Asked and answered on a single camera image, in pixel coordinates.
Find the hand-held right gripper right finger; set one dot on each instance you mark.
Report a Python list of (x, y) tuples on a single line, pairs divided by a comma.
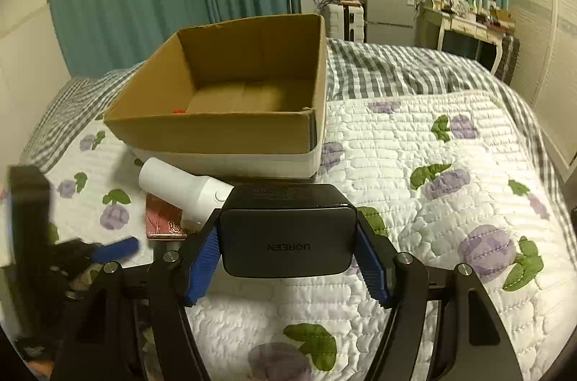
[(374, 268)]

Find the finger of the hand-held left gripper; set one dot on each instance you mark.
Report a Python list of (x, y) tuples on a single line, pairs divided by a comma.
[(118, 248)]

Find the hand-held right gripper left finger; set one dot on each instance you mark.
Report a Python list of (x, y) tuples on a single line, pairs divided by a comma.
[(201, 268)]

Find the black power adapter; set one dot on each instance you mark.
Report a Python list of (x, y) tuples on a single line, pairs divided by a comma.
[(288, 237)]

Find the cardboard box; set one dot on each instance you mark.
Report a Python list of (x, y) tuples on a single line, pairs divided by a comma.
[(212, 133)]

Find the pink patterned card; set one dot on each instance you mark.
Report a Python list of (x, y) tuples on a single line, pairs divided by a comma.
[(160, 219)]

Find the white floral quilt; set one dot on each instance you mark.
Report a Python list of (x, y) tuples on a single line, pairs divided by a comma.
[(450, 228)]

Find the grey checked bed sheet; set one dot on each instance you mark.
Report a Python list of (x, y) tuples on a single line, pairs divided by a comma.
[(387, 70)]

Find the white suitcase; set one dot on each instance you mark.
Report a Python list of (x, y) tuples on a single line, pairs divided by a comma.
[(342, 20)]

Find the silver fridge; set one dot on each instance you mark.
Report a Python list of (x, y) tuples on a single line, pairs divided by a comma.
[(390, 14)]

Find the white vanity desk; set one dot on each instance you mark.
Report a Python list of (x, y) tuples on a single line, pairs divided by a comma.
[(455, 25)]

